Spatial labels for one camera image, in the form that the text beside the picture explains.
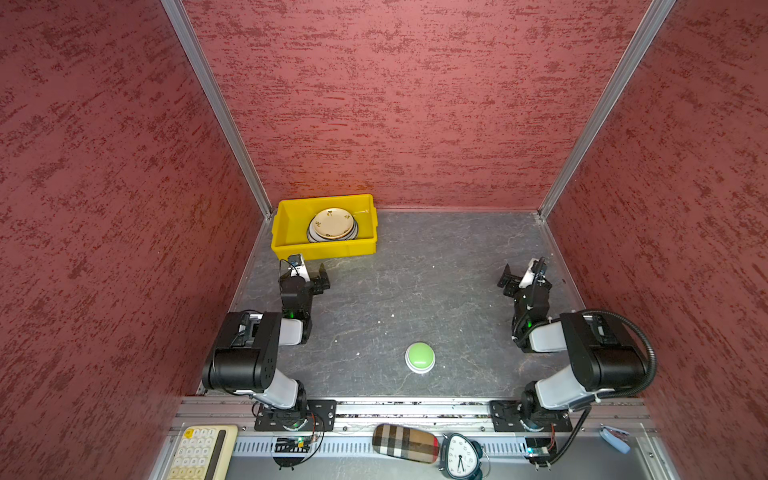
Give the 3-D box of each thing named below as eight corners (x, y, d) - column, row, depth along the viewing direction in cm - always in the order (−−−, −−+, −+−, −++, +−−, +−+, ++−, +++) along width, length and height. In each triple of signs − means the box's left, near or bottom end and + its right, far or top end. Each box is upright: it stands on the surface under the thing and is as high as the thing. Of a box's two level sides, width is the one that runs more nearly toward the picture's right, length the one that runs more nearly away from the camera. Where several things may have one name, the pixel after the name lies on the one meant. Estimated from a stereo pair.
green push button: (404, 373, 83) (405, 371, 81) (404, 345, 88) (404, 342, 86) (435, 373, 83) (436, 371, 81) (433, 345, 88) (434, 342, 86)
